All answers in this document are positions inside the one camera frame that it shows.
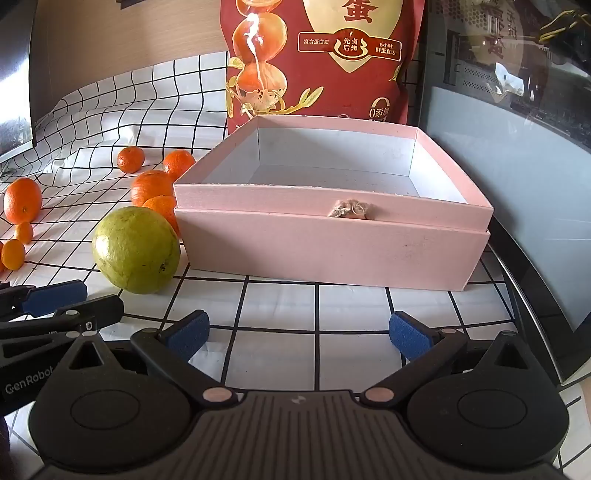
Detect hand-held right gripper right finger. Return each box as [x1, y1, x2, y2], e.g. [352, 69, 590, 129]
[359, 311, 533, 408]

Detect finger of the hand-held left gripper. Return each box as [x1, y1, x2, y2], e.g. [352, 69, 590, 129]
[0, 295, 125, 343]
[0, 279, 88, 320]

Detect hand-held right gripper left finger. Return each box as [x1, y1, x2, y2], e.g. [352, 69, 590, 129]
[56, 309, 237, 408]

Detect large orange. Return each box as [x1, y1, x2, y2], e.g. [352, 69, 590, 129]
[4, 178, 43, 225]
[130, 170, 175, 207]

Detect pink cardboard box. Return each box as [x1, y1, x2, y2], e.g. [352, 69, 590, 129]
[173, 114, 495, 292]

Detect small tangerine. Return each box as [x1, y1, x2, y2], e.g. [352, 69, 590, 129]
[142, 195, 181, 237]
[117, 146, 145, 174]
[163, 150, 197, 183]

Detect white black-grid tablecloth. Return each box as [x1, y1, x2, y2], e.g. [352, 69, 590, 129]
[0, 52, 583, 480]

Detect glass-sided computer case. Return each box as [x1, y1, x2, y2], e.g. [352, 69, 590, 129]
[418, 0, 591, 385]

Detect dark computer monitor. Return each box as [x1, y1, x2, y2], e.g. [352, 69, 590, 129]
[0, 0, 38, 163]

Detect red snack bag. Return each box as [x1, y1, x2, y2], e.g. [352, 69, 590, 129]
[225, 0, 426, 136]

